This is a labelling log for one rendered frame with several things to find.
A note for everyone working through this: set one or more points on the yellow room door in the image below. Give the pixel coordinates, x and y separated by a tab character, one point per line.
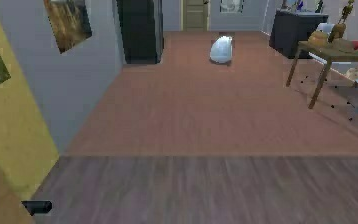
15	113

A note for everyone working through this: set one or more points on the white bin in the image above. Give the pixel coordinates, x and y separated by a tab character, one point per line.
221	49

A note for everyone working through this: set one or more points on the olive room door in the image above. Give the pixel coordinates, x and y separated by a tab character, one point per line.
195	15

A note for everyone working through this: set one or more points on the black fridge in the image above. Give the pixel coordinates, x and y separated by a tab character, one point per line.
142	30

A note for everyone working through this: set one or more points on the red tomato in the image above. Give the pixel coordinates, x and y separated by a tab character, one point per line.
356	45

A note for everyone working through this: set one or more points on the dark blue cupboard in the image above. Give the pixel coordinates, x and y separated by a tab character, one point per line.
293	31

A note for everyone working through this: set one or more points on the brown wooden table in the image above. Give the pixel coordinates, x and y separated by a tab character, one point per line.
333	55

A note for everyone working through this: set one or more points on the yellow bowl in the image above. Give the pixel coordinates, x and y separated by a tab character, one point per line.
318	38

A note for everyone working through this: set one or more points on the brown gold statue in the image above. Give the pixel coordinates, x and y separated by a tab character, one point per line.
340	23

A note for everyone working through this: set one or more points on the brown framed picture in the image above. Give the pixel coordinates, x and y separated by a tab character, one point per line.
68	23

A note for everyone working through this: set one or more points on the white framed picture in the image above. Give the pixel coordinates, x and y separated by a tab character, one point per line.
231	5

